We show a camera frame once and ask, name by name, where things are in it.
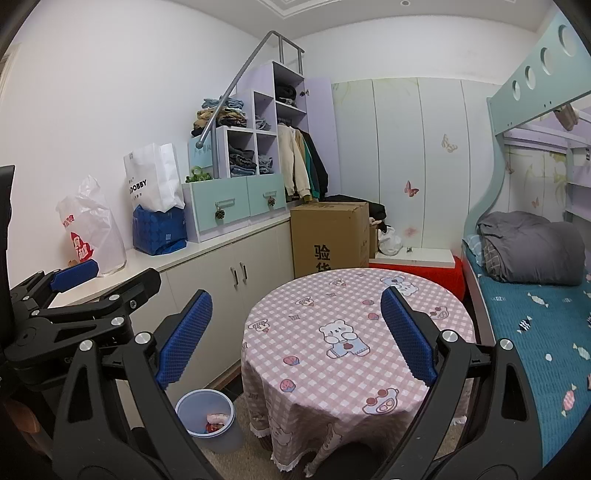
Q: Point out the black folded clothes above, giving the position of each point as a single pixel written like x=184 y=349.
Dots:
x=286 y=94

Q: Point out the lilac stepped shelf unit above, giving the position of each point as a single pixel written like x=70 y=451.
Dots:
x=318 y=138

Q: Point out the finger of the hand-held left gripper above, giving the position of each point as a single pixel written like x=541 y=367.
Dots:
x=74 y=274
x=134 y=288

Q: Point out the green plant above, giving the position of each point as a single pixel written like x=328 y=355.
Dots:
x=198 y=175

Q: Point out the white paper shopping bag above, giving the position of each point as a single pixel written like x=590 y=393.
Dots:
x=152 y=175

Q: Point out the pink checkered tablecloth table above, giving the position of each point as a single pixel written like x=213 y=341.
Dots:
x=323 y=300

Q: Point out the blue patterned bag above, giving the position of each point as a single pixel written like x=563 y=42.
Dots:
x=157 y=230

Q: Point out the pile of folded clothes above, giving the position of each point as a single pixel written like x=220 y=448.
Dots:
x=221 y=117

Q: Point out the folded jeans stack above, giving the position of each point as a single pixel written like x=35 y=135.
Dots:
x=242 y=161

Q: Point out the teal candy-print bedspread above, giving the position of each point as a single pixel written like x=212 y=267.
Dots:
x=531 y=323

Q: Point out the black cloth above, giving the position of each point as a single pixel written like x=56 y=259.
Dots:
x=377 y=211

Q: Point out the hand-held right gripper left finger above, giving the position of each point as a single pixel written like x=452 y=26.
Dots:
x=184 y=337

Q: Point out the turquoise bunk bed frame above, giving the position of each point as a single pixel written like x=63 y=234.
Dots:
x=521 y=97

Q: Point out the pale blue plastic bin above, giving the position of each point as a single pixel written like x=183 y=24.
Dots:
x=194 y=406

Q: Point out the dark green hanging jacket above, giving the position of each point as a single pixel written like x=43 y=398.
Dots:
x=317 y=170

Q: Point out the brown cardboard box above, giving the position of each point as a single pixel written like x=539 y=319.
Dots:
x=323 y=240

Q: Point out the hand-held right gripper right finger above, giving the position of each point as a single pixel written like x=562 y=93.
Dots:
x=408 y=337

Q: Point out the turquoise drawer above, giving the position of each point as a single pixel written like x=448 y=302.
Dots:
x=265 y=191
x=217 y=203

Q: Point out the light blue box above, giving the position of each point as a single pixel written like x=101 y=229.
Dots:
x=201 y=154

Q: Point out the butterfly wall sticker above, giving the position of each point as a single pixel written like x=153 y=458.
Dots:
x=449 y=144
x=411 y=188

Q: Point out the red bench with white top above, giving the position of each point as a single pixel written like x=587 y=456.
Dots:
x=438 y=274

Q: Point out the cream hanging jacket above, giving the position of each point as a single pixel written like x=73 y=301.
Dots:
x=291 y=157

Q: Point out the grey duvet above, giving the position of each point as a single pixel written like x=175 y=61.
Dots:
x=531 y=244

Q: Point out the pink red wrapper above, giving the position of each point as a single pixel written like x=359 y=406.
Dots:
x=217 y=422

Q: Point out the grey metal handrail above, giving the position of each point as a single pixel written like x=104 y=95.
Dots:
x=240 y=78

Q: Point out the white panelled wardrobe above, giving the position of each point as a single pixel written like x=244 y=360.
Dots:
x=438 y=184

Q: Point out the white red-print plastic bag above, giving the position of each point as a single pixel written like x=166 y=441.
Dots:
x=92 y=221

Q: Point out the small white plastic bag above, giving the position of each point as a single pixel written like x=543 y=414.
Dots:
x=390 y=242

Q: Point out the long cream low cabinet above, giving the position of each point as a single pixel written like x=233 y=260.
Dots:
x=207 y=286

